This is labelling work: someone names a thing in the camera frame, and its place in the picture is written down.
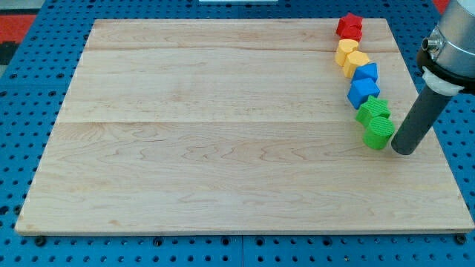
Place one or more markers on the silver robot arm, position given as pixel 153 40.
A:
pixel 446 56

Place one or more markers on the light wooden board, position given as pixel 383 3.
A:
pixel 226 126

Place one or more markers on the green star block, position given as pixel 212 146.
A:
pixel 372 108

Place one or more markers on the red star block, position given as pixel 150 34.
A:
pixel 349 24

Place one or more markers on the blue cube block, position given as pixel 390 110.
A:
pixel 360 90

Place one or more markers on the yellow hexagon block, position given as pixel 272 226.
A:
pixel 353 60

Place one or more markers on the yellow heart block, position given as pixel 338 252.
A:
pixel 345 46

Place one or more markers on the green cylinder block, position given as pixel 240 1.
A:
pixel 378 132

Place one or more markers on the blue pentagon block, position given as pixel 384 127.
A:
pixel 367 71

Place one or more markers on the red round block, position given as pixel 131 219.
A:
pixel 351 34

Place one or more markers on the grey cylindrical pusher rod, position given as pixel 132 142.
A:
pixel 419 120

